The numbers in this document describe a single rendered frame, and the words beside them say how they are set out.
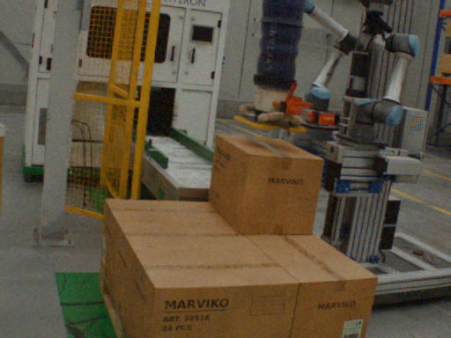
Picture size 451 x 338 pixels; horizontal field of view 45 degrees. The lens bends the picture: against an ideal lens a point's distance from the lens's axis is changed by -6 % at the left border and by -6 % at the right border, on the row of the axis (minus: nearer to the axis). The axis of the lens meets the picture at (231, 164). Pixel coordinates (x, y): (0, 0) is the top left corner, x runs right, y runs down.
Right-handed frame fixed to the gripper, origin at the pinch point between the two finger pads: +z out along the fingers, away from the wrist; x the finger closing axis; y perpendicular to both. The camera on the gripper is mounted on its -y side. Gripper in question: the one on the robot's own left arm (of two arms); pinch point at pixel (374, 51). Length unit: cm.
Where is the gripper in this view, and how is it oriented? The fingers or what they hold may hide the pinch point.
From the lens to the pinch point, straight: 294.2
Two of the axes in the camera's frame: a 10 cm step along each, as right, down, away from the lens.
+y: -9.1, -0.4, -4.1
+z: -1.2, 9.8, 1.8
